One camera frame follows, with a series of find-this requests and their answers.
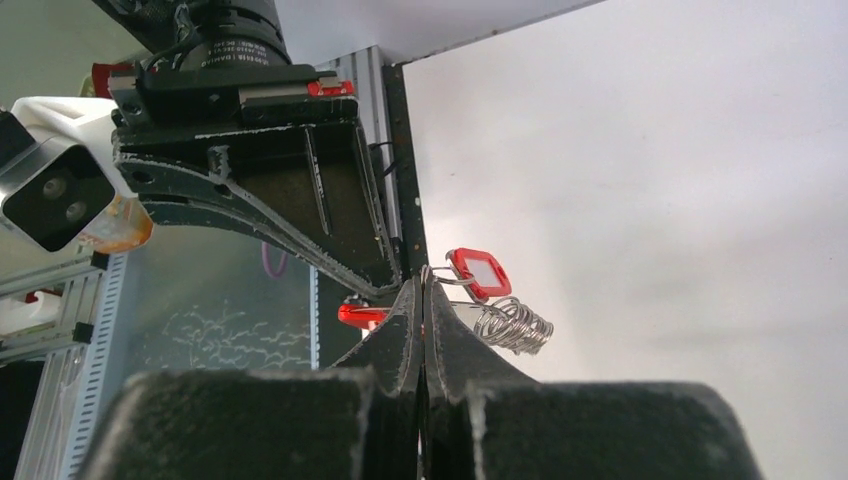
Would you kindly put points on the white slotted cable duct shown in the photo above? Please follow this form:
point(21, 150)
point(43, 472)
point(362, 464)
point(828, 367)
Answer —
point(75, 351)

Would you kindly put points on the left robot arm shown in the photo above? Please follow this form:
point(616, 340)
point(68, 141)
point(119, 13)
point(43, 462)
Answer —
point(195, 35)

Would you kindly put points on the red tagged key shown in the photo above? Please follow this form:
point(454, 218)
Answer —
point(478, 272)

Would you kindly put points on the red handled keyring holder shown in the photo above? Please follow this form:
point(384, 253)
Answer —
point(505, 322)

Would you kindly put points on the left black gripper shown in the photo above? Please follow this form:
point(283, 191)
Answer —
point(269, 152)

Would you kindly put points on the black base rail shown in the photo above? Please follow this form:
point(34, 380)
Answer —
point(391, 220)

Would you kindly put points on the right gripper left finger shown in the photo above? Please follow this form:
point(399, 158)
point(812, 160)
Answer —
point(357, 419)

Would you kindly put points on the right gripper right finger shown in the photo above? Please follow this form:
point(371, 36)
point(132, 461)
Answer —
point(488, 420)

